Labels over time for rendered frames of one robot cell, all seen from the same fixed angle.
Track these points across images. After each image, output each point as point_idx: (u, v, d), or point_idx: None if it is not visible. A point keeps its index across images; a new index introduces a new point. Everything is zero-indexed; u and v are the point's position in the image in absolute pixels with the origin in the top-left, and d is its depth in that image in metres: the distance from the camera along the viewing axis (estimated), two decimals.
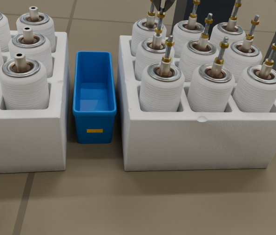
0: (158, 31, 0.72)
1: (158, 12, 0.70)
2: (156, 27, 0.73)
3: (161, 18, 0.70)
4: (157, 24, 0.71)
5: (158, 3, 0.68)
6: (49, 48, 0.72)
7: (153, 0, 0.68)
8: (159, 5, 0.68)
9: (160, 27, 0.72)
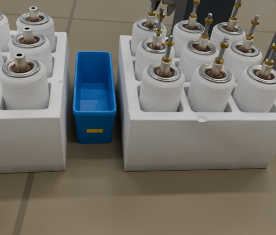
0: (161, 29, 0.73)
1: (163, 15, 0.69)
2: (158, 31, 0.72)
3: None
4: (161, 25, 0.71)
5: (155, 3, 0.69)
6: (49, 48, 0.72)
7: None
8: (155, 5, 0.69)
9: (158, 26, 0.72)
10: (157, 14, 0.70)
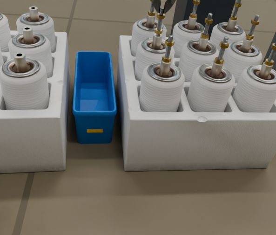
0: (155, 28, 0.73)
1: (163, 13, 0.70)
2: (162, 30, 0.72)
3: (158, 18, 0.70)
4: (159, 24, 0.72)
5: (158, 5, 0.68)
6: (49, 48, 0.72)
7: (152, 2, 0.68)
8: (159, 7, 0.68)
9: (157, 28, 0.72)
10: (163, 16, 0.69)
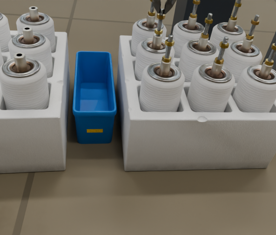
0: (157, 31, 0.72)
1: (158, 13, 0.70)
2: (157, 28, 0.73)
3: (161, 19, 0.70)
4: (157, 25, 0.72)
5: (158, 6, 0.68)
6: (49, 48, 0.72)
7: (153, 3, 0.68)
8: (159, 8, 0.68)
9: (160, 29, 0.72)
10: (163, 13, 0.71)
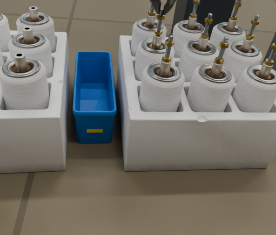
0: (162, 31, 0.73)
1: (160, 16, 0.69)
2: (155, 31, 0.72)
3: None
4: (159, 27, 0.71)
5: (158, 6, 0.69)
6: (49, 48, 0.72)
7: (152, 3, 0.68)
8: (159, 8, 0.69)
9: (159, 28, 0.72)
10: (157, 14, 0.70)
